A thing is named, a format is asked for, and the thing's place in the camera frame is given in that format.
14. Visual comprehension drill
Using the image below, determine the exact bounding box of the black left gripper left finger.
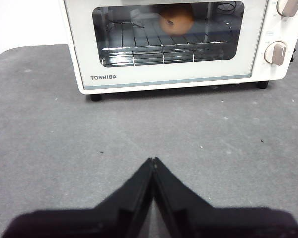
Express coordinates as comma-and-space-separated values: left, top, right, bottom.
1, 157, 155, 238

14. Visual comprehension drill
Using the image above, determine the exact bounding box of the glass oven door with handle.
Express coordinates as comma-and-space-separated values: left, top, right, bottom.
63, 0, 268, 91

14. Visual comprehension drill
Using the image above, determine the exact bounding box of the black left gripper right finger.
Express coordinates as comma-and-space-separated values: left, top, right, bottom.
154, 157, 298, 238

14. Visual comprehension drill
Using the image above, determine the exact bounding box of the metal wire oven rack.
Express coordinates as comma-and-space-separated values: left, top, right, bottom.
98, 20, 233, 52

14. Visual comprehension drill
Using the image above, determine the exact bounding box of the beige oven knob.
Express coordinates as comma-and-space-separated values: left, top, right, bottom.
276, 0, 298, 18
264, 41, 288, 66

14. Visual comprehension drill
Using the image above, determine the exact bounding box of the white Toshiba toaster oven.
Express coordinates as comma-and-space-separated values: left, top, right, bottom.
57, 0, 298, 102

